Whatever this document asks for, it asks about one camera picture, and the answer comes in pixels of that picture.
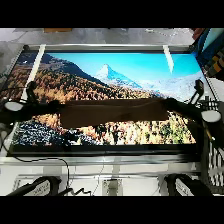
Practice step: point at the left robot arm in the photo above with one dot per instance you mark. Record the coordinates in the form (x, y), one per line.
(33, 108)

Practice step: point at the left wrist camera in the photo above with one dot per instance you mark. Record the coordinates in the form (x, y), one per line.
(31, 89)

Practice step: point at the silver frame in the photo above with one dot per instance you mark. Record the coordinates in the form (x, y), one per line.
(133, 160)

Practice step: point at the brown garment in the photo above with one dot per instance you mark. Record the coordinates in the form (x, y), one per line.
(113, 111)

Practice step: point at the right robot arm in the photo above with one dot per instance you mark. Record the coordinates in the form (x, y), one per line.
(190, 108)

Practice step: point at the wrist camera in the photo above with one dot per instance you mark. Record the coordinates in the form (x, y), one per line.
(199, 87)
(31, 89)

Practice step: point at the black mesh basket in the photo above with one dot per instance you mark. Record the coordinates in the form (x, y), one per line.
(216, 166)

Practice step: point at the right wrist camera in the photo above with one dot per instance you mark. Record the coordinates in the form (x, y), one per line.
(199, 87)

